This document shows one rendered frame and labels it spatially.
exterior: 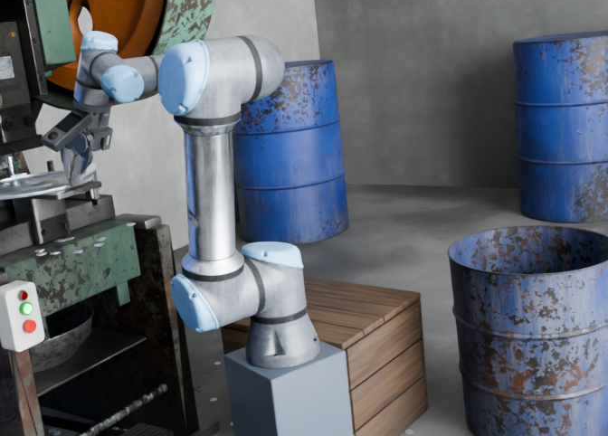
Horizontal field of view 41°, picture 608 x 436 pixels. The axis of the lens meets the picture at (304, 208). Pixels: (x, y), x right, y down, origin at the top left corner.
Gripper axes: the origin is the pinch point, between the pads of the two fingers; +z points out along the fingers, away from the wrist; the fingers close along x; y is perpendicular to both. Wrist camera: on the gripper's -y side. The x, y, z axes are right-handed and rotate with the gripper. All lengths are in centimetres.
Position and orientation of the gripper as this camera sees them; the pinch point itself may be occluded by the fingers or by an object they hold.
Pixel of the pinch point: (71, 182)
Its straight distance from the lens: 194.4
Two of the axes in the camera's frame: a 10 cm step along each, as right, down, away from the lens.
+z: -2.6, 8.6, 4.3
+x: -8.1, -4.4, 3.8
